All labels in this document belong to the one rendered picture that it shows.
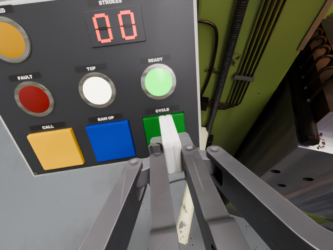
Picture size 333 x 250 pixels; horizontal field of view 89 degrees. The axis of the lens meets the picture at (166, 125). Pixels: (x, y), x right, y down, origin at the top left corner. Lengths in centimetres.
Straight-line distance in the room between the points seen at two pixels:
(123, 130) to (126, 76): 9
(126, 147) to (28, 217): 137
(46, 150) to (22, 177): 145
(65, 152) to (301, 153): 51
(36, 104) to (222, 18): 43
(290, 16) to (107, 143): 46
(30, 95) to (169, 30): 24
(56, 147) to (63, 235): 115
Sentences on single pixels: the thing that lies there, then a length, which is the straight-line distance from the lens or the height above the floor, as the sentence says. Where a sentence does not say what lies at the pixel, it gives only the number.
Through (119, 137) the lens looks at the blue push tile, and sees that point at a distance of 32.
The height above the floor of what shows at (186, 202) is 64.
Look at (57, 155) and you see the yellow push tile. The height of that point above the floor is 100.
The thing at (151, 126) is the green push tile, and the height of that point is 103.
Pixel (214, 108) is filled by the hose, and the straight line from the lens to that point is 65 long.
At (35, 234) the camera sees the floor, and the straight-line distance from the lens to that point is 158.
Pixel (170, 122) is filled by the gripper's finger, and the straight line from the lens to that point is 18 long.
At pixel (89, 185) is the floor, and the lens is 148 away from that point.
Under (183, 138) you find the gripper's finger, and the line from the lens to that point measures 16.
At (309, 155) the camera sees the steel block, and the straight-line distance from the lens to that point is 53.
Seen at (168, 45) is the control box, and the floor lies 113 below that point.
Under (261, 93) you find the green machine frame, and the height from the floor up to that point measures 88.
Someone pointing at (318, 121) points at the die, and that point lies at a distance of 52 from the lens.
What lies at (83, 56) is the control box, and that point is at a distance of 30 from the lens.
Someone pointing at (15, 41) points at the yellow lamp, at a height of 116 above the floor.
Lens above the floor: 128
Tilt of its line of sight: 55 degrees down
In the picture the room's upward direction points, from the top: 5 degrees counter-clockwise
